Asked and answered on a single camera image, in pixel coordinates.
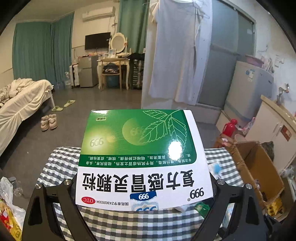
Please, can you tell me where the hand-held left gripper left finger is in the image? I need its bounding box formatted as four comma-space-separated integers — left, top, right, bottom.
22, 178, 95, 241

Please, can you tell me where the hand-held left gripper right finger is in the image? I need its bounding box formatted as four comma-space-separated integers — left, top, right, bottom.
195, 179, 271, 241

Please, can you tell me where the brown cardboard box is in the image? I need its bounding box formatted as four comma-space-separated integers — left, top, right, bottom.
214, 134, 285, 220

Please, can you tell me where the green white medicine box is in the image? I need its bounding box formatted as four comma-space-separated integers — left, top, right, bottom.
75, 109, 214, 212

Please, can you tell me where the green foil packet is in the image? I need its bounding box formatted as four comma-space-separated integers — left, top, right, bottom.
194, 202, 210, 217

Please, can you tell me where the yellow bumpy tray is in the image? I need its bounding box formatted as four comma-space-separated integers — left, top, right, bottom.
266, 199, 284, 218

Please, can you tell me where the white plastic bag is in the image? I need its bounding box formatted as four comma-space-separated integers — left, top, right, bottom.
0, 176, 26, 223

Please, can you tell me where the black trash bag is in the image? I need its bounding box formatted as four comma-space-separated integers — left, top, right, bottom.
261, 141, 274, 163

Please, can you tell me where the red thermos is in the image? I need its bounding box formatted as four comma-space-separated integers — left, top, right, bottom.
222, 119, 238, 137

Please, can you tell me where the yellow red snack bag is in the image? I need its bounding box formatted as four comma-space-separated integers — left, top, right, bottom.
0, 204, 22, 241

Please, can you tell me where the pink bottle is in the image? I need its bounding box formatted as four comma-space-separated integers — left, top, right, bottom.
243, 117, 256, 137

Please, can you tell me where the grey checked tablecloth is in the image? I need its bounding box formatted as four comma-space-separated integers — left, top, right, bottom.
37, 146, 255, 241

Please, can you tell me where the cream sink cabinet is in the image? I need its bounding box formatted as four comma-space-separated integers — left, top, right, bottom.
245, 95, 296, 167

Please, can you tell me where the white bed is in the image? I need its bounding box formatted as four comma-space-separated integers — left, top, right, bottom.
0, 79, 56, 158

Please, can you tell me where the grey washing machine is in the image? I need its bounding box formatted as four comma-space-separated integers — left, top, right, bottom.
223, 60, 274, 121

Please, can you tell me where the white suitcase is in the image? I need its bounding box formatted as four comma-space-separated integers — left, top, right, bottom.
69, 64, 80, 89

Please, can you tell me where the metal faucet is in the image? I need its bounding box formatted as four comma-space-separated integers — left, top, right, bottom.
277, 84, 291, 105

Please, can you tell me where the teal waste bin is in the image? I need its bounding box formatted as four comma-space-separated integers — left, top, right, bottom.
106, 75, 119, 88

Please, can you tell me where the small grey fridge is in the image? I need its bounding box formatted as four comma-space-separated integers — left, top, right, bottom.
79, 56, 99, 88

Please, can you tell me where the wooden chair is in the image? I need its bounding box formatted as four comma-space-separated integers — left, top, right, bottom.
102, 62, 122, 90

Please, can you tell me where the pink plastic basin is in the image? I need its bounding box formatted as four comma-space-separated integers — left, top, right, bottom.
245, 54, 265, 67

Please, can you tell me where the black drawer tower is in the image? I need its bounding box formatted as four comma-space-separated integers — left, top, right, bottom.
131, 53, 145, 90

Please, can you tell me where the cream dressing table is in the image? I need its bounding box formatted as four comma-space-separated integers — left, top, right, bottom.
97, 57, 130, 91

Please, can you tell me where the hanging white garment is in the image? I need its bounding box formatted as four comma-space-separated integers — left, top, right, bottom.
148, 0, 213, 103

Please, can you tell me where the wide green curtain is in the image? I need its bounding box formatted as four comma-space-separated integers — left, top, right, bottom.
13, 13, 75, 86

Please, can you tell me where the frosted glass sliding door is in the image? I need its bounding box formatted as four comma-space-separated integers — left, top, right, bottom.
196, 0, 257, 109

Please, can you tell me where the oval vanity mirror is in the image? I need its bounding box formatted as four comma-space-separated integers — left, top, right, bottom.
109, 32, 128, 55

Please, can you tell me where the white air conditioner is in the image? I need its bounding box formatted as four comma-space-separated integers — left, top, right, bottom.
82, 6, 115, 22

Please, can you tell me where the narrow green curtain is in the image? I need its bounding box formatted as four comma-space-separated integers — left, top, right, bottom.
118, 0, 151, 54

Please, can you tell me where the black wall television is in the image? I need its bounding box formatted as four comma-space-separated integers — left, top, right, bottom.
85, 32, 111, 50

